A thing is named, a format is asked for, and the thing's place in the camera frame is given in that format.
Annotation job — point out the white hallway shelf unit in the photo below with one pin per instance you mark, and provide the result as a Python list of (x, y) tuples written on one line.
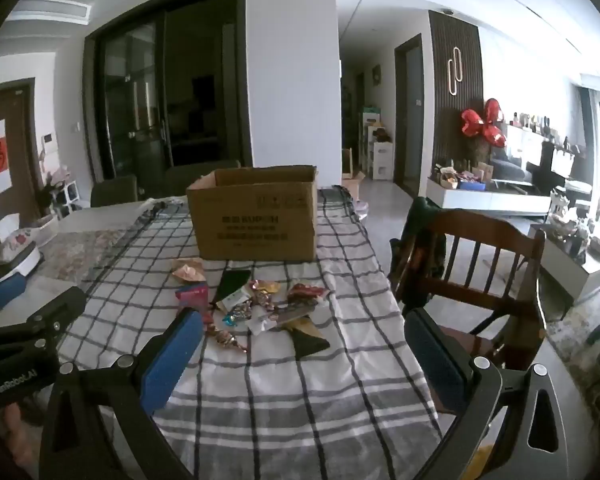
[(380, 160)]

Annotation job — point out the white side table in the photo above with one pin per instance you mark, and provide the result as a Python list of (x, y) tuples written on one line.
[(580, 275)]

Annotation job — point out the brown candy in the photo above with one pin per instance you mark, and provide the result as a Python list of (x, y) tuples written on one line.
[(227, 340)]

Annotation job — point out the green upholstered chair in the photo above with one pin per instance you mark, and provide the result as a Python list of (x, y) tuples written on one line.
[(200, 172), (112, 192)]

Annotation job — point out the peach snack packet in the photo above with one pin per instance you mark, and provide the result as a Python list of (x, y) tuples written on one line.
[(187, 270)]

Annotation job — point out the white low cabinet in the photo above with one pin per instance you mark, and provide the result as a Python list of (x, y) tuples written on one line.
[(490, 202)]

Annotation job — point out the grey checked tablecloth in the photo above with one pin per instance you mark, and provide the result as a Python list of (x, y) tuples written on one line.
[(290, 410)]

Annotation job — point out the wall intercom panel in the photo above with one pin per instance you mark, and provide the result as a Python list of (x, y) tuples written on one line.
[(48, 142)]

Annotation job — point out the dark jacket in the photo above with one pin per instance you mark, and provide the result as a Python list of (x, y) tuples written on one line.
[(420, 230)]

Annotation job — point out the grey interior door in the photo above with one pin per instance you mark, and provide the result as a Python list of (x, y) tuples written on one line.
[(410, 120)]

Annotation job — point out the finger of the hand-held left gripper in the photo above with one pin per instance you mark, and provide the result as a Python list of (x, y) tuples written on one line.
[(5, 295), (55, 315)]

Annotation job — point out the pink red snack packet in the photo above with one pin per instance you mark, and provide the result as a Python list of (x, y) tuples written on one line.
[(192, 295)]

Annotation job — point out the colourful candy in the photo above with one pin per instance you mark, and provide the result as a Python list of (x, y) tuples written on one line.
[(240, 312), (263, 302)]

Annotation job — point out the dark green rectangular packet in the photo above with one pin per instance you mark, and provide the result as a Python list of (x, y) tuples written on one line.
[(232, 282)]

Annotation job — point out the floral tissue box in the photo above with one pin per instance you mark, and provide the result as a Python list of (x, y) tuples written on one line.
[(22, 245)]

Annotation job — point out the floral table cloth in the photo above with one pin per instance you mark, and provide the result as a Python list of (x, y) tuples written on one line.
[(80, 255)]

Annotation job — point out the black piano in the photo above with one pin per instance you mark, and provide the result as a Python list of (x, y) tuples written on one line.
[(545, 160)]

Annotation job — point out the person's left hand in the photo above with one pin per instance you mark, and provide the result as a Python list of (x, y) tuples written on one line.
[(17, 422)]

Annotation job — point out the white cube shelf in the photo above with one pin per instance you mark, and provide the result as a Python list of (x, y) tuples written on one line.
[(70, 197)]

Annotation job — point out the white snack packet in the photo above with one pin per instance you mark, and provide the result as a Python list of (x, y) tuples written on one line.
[(260, 322)]

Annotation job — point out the dark glass sliding door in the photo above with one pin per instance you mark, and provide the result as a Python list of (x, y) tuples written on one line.
[(180, 85)]

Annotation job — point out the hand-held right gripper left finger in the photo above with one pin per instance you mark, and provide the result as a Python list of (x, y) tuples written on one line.
[(172, 360)]

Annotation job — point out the yellow snack packet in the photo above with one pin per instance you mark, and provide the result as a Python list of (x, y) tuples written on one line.
[(265, 287)]

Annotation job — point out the ceiling air vent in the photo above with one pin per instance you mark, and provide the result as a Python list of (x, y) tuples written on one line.
[(50, 12)]

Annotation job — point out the wooden chair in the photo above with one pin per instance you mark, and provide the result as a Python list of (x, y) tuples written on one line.
[(500, 240)]

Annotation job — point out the looped wall light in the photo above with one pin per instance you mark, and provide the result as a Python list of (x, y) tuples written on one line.
[(455, 70)]

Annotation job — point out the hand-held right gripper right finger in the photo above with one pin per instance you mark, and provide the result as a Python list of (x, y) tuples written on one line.
[(437, 360)]

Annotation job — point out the brown cardboard box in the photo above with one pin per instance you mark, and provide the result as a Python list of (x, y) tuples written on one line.
[(255, 220)]

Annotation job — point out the red foil balloons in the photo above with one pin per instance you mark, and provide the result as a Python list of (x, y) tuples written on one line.
[(485, 125)]

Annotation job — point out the dark slatted wall panel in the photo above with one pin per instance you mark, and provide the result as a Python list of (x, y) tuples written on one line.
[(450, 125)]

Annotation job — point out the dark triangular snack packet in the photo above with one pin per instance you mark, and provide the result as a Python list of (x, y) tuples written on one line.
[(307, 342)]

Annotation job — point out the small open cardboard box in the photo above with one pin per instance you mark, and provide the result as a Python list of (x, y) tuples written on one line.
[(352, 182)]

